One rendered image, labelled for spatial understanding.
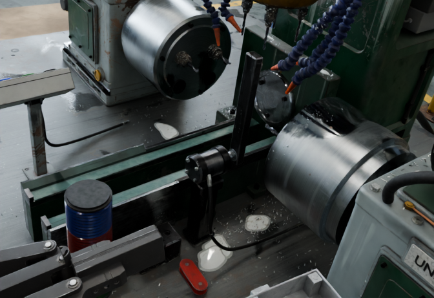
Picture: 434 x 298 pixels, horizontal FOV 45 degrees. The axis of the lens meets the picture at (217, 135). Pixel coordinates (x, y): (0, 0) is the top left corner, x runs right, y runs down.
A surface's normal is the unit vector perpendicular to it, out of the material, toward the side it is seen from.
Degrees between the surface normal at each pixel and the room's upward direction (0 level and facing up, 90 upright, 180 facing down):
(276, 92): 90
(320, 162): 54
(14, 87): 50
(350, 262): 89
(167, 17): 32
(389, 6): 90
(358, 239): 89
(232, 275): 0
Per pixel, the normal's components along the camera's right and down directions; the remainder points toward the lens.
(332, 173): -0.58, -0.25
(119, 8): 0.59, 0.53
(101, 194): 0.12, -0.80
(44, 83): 0.53, -0.11
